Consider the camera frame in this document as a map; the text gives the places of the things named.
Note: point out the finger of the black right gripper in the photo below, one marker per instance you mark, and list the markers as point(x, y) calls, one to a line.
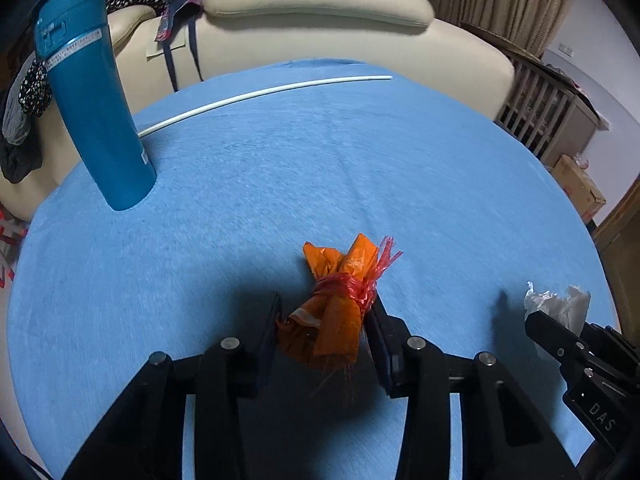
point(556, 340)

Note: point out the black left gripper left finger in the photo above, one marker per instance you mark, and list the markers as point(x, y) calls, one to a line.
point(141, 434)

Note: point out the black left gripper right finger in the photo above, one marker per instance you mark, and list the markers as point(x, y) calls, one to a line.
point(503, 435)

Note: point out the white tissue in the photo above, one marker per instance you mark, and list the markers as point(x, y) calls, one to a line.
point(569, 310)

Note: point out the orange plastic wrapper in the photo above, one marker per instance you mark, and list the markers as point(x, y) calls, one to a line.
point(324, 332)

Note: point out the cardboard box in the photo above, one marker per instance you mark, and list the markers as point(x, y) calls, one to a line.
point(579, 188)

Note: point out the wooden slatted crib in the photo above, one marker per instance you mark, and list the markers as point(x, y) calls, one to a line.
point(545, 110)

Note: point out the blue table cloth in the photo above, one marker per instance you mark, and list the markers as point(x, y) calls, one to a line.
point(473, 213)

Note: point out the white thin rod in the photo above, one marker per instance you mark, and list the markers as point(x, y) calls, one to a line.
point(255, 95)

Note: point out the dark clothes on sofa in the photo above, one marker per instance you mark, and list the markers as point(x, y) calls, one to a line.
point(22, 103)

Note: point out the cream leather sofa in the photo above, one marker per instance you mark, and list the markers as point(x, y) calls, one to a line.
point(238, 46)

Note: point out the teal thermos bottle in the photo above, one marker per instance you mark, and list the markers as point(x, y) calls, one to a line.
point(73, 42)

